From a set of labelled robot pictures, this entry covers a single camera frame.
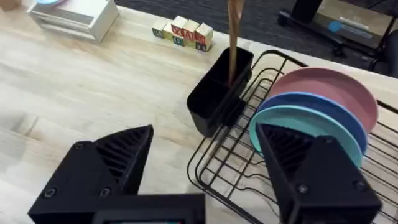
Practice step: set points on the wooden spoon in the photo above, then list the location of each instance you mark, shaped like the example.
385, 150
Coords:
234, 34

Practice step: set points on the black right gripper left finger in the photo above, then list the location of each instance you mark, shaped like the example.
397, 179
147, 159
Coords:
93, 174

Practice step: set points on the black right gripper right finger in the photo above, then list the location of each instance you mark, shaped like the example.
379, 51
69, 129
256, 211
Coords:
317, 183

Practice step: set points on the black cutlery holder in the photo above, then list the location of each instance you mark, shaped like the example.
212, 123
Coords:
217, 93

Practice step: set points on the teal plate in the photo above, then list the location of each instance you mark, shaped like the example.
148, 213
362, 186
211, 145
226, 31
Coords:
304, 124

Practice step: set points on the blue plate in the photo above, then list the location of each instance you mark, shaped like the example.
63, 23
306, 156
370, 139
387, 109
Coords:
329, 112

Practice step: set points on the pink plate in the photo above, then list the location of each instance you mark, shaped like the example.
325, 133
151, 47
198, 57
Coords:
335, 90

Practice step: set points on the white box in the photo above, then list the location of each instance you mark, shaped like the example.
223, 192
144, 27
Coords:
77, 17

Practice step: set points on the black stand base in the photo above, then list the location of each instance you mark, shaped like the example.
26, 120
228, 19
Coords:
335, 31

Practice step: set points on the wooden toy blocks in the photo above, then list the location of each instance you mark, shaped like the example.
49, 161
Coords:
186, 32

